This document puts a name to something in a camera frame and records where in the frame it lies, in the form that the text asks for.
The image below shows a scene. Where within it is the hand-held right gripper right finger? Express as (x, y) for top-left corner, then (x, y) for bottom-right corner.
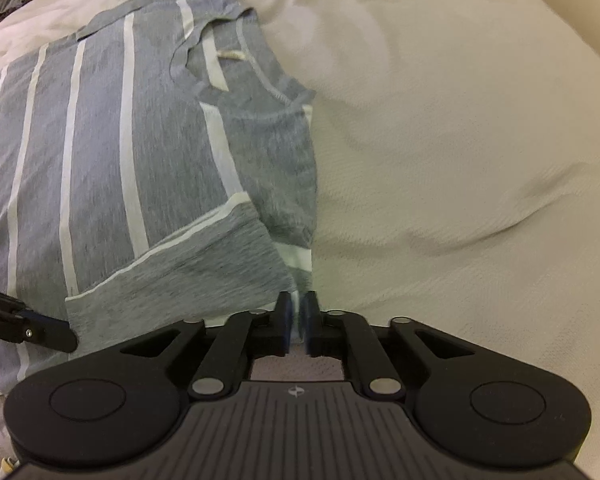
(300, 290), (476, 401)

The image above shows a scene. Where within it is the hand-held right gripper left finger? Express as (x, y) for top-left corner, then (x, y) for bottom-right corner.
(122, 290), (296, 401)

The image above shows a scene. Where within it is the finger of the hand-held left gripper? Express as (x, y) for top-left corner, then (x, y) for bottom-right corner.
(0, 282), (78, 353)

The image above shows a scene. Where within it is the bed with white blanket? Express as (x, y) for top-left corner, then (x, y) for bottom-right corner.
(0, 0), (600, 480)

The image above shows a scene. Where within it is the grey white-striped T-shirt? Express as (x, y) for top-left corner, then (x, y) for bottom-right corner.
(0, 0), (318, 396)

